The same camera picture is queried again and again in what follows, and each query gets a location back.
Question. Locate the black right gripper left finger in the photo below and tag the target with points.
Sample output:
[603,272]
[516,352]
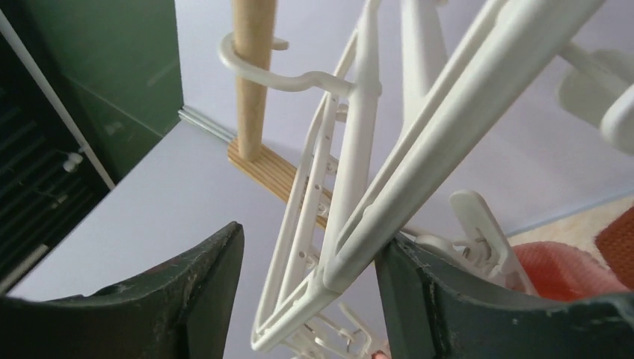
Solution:
[180,308]

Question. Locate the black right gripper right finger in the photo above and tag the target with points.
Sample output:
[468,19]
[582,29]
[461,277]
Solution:
[432,309]

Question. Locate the white hanger clip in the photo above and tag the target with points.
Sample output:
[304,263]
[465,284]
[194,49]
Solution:
[321,337]
[598,88]
[485,251]

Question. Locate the white clip drying hanger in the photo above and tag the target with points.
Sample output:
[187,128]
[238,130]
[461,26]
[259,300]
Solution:
[344,205]

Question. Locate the wooden hanger stand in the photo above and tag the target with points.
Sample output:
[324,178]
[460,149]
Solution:
[253,41]

